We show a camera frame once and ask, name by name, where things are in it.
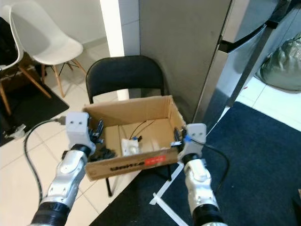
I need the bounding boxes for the crumpled white paper trash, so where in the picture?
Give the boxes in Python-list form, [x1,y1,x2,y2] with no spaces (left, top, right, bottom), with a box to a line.
[120,137,142,157]

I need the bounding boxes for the open cardboard box red label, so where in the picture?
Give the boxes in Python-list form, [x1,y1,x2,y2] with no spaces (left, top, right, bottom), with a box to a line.
[82,95,187,182]

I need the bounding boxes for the black folding chair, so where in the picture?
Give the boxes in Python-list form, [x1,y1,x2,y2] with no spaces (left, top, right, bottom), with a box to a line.
[85,55,174,198]

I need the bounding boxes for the white floor tape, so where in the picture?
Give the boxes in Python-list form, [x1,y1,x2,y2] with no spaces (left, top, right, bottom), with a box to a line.
[149,106,231,226]

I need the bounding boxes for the black floor mat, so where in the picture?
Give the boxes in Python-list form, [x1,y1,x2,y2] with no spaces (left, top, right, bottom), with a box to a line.
[0,78,71,146]

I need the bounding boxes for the small grey floor litter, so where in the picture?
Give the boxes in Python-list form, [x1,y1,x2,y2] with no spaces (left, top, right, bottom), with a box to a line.
[7,124,27,140]

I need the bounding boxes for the dark blue carpet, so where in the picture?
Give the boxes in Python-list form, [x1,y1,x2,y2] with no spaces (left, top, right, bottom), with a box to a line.
[89,101,301,226]

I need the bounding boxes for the grey steel fridge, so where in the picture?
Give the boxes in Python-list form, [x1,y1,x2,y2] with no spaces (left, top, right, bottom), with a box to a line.
[138,0,301,124]

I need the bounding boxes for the white shell chair wooden legs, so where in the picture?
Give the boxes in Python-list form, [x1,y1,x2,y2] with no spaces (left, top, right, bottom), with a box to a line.
[0,5,52,116]
[9,0,88,98]

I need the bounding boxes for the green garbage bag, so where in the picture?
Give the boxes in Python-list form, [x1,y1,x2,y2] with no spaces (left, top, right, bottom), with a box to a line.
[256,33,301,93]

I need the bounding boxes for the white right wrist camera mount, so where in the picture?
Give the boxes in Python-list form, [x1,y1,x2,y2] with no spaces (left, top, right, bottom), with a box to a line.
[182,123,208,161]

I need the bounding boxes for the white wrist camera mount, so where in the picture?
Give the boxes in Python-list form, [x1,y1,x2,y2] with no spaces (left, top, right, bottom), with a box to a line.
[65,112,91,147]
[182,123,208,161]

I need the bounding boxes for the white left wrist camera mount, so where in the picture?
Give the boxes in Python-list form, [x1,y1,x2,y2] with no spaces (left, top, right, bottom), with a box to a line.
[65,112,91,147]

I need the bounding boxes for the thin black wire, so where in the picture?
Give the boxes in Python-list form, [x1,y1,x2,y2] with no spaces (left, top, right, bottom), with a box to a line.
[129,120,157,140]

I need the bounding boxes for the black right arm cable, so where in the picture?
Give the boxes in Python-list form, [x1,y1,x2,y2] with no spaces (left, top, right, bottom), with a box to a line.
[202,143,231,191]

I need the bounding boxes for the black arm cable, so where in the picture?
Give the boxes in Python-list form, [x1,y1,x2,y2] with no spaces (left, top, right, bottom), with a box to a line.
[202,143,231,191]
[24,118,67,194]

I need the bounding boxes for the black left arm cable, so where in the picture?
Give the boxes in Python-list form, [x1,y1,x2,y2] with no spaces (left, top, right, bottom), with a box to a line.
[24,118,67,194]

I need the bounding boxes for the black fridge door handle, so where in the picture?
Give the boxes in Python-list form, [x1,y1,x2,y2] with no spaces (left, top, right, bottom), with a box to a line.
[218,0,293,53]

